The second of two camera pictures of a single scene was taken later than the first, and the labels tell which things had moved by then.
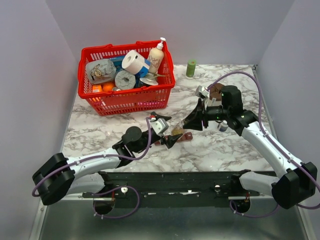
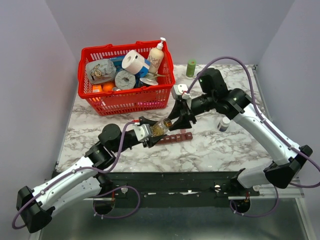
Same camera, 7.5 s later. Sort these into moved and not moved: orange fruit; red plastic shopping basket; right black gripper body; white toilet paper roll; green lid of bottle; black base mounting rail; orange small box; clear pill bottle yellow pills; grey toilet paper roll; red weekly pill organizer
Moved: right black gripper body; clear pill bottle yellow pills
Not moved: grey toilet paper roll; orange fruit; green lid of bottle; black base mounting rail; red plastic shopping basket; orange small box; white toilet paper roll; red weekly pill organizer
